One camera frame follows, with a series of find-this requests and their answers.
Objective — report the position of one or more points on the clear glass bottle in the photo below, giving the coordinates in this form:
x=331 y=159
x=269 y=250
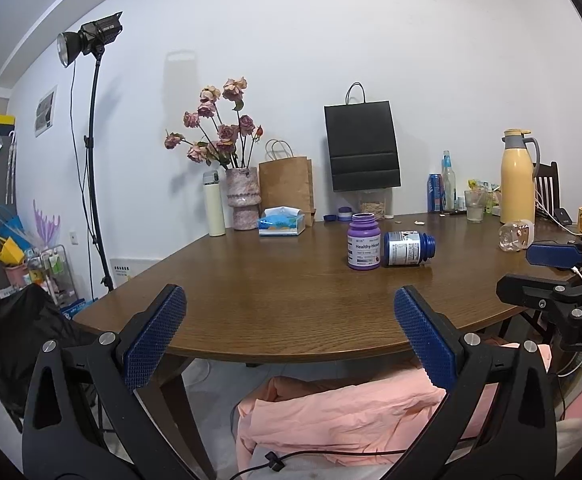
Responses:
x=449 y=185

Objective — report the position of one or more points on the blue supplement bottle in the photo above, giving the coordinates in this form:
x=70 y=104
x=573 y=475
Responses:
x=407 y=248

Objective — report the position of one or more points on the black studio light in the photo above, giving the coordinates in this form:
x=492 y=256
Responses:
x=93 y=35

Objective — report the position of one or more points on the blue soda can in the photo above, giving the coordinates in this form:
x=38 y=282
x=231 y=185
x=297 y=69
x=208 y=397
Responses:
x=435 y=193

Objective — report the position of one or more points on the black paper bag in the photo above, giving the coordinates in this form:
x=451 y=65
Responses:
x=363 y=150

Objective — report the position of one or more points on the cream thermos bottle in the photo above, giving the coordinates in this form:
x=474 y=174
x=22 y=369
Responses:
x=216 y=207

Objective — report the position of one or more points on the pink speckled vase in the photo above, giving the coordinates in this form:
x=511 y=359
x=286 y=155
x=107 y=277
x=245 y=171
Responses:
x=243 y=200

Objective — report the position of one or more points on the dark wooden chair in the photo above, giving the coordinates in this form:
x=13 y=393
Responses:
x=548 y=185

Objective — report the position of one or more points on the purple supplement bottle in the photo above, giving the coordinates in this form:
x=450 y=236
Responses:
x=364 y=245

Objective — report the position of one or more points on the white labelled box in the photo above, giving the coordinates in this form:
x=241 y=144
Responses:
x=122 y=269

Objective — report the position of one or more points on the small jar with purple lid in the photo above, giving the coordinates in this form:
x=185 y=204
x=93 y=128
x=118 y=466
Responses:
x=345 y=214

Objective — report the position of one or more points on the brown wooden table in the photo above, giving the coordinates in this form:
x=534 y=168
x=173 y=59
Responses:
x=271 y=290

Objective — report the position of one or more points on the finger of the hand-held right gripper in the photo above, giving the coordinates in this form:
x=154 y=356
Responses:
x=531 y=292
x=553 y=254

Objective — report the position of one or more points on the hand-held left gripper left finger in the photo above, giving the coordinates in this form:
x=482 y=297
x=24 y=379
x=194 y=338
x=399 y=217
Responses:
x=155 y=340

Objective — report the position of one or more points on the dried pink rose bouquet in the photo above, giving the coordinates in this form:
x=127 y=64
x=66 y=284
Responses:
x=223 y=130

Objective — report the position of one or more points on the pink cloth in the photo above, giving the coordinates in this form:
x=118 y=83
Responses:
x=351 y=405

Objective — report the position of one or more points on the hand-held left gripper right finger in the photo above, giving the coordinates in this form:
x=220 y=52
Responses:
x=427 y=341

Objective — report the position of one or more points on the brown paper bag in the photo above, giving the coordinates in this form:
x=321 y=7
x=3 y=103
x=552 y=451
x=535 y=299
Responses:
x=286 y=185

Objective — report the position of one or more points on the clear drinking glass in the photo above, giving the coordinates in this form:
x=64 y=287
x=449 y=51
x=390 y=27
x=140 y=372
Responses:
x=475 y=207

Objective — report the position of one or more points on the clear jar of nuts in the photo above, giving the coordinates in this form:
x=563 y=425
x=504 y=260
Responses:
x=373 y=205

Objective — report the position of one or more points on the yellow thermos jug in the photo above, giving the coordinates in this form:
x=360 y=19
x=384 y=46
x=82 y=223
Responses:
x=518 y=185

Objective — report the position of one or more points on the blue tissue box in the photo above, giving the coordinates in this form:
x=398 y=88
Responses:
x=281 y=222

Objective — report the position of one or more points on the yellow box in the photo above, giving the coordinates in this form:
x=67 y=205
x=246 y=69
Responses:
x=1 y=122

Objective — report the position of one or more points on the black charger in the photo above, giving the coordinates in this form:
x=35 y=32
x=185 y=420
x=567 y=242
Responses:
x=564 y=216

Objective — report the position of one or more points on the wall poster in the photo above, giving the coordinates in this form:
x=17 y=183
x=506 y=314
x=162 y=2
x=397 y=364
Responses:
x=46 y=111

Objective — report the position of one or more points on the white wall socket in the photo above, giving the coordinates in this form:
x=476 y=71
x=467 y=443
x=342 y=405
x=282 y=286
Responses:
x=74 y=238

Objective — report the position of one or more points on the clear plastic cup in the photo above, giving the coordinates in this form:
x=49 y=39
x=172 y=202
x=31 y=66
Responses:
x=516 y=235

